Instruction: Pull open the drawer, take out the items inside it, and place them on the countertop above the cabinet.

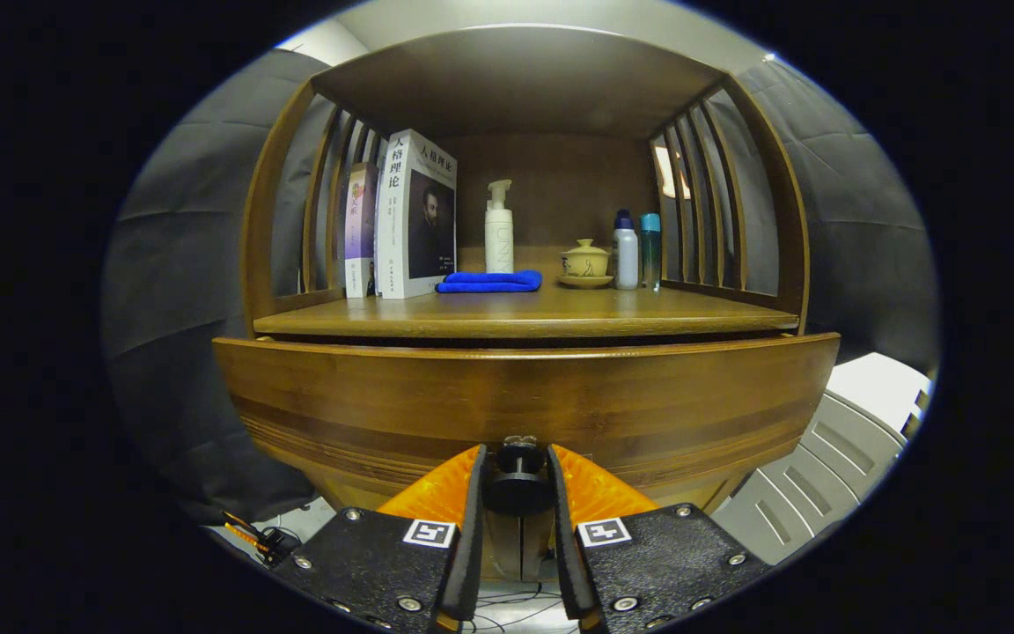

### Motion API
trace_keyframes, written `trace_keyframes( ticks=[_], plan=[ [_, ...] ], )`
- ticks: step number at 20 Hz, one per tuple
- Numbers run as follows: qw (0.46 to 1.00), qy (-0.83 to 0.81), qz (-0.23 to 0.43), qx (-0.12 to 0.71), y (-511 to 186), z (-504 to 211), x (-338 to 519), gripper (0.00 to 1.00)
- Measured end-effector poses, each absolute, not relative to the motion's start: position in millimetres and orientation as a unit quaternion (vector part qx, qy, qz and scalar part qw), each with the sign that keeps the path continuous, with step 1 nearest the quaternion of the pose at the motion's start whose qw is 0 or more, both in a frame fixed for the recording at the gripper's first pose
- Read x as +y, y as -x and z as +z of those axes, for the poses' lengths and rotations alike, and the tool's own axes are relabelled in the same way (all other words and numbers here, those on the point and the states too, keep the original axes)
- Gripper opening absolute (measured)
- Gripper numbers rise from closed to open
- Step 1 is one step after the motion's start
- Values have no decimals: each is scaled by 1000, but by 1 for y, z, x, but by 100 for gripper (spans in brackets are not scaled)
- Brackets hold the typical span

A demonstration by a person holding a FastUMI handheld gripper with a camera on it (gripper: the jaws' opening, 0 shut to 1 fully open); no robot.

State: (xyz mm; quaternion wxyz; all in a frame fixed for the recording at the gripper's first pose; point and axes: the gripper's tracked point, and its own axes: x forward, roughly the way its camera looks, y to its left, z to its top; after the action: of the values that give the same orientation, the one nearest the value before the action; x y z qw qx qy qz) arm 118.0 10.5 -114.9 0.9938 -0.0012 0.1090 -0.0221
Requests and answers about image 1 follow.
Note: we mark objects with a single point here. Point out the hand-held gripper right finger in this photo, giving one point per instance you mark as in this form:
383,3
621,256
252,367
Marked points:
562,528

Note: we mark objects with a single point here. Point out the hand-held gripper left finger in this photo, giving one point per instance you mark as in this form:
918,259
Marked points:
470,528

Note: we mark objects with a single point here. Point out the black drawer knob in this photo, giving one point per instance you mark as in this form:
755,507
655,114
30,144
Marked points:
518,484

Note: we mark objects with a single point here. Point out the brown wooden drawer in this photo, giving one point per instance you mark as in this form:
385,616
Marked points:
384,396

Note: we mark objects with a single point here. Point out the wooden cabinet door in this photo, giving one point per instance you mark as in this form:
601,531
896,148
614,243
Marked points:
503,546
538,546

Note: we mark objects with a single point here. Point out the wooden countertop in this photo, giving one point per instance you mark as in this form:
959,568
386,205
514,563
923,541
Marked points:
604,313

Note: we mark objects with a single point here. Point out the white plastic drawer unit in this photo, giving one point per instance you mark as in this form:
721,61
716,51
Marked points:
824,458

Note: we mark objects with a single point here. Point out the brown wooden cabinet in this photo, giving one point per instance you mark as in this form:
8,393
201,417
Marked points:
516,79

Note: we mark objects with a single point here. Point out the orange and black tool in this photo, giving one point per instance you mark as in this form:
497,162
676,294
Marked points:
252,533

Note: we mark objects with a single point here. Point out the blue folded cloth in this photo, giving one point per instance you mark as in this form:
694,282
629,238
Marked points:
489,282

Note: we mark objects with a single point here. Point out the beige lidded teacup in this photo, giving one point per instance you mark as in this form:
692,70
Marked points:
584,261

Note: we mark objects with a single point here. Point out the white bottle with blue cap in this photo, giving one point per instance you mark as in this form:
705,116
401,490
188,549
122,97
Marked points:
626,255

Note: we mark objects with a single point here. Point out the teal bottle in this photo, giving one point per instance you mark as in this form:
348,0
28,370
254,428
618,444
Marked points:
650,251

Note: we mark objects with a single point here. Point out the white pump bottle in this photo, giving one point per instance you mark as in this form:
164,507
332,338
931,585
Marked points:
499,238

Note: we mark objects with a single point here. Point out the white portrait book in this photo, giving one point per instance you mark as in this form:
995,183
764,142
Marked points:
419,220

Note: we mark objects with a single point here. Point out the purple book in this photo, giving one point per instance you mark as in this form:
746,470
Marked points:
359,229

